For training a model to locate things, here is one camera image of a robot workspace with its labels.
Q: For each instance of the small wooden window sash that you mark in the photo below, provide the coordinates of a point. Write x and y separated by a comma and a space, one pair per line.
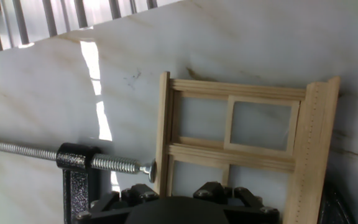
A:
228, 124

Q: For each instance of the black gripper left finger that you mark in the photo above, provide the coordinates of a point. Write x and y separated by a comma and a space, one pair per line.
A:
138, 194

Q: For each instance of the wooden window frame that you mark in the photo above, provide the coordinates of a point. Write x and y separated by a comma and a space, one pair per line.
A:
315, 140

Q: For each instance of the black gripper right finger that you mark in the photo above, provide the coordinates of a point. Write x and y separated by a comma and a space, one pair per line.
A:
213, 191

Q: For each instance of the black C-clamp with screw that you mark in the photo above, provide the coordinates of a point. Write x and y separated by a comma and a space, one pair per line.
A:
73, 158

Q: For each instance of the marble pattern board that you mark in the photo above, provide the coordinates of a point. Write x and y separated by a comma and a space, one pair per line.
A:
57, 93

